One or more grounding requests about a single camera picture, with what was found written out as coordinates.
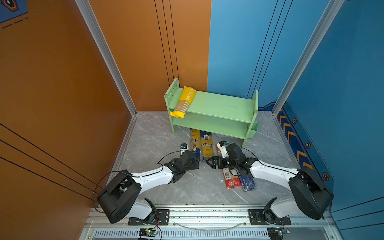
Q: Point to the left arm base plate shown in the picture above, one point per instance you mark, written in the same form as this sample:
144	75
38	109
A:
159	218

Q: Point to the yellow blue spaghetti bag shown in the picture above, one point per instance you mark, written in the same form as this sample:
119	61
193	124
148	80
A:
196	143

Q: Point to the blue yellow pasta bag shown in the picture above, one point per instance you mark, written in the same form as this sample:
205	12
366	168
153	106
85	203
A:
206	145

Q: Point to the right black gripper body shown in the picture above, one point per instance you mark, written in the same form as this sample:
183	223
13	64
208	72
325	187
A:
232	164

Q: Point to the blue Barilla spaghetti box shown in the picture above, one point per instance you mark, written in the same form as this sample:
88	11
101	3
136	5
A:
248	183

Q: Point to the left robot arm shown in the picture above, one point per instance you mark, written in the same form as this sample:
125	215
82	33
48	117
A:
120	198

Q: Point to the red spaghetti bag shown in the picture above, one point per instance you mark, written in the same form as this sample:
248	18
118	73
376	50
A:
232	181

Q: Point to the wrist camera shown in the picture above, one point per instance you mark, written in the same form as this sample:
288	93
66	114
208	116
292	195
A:
222	149
183	147

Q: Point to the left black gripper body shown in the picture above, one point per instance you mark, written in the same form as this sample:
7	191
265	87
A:
191	167

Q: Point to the green two-tier shelf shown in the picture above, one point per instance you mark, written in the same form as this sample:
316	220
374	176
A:
220	114

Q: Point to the right circuit board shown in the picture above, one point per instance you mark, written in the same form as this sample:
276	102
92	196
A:
277	233

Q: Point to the aluminium front rail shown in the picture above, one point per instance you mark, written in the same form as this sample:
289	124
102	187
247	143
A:
211	222

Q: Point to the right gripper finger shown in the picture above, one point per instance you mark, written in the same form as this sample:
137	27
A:
212	162
217	158

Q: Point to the circuit board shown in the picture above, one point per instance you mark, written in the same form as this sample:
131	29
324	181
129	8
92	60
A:
277	233
148	234

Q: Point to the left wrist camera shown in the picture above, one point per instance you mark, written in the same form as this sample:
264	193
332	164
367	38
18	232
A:
183	147

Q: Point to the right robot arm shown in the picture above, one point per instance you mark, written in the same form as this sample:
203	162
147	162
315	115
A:
310	195

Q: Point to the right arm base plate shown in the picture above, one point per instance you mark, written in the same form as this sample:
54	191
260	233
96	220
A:
261	217

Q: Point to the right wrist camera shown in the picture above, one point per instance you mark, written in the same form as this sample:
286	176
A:
222	149

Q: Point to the left circuit board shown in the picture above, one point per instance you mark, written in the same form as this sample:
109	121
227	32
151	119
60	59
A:
148	234

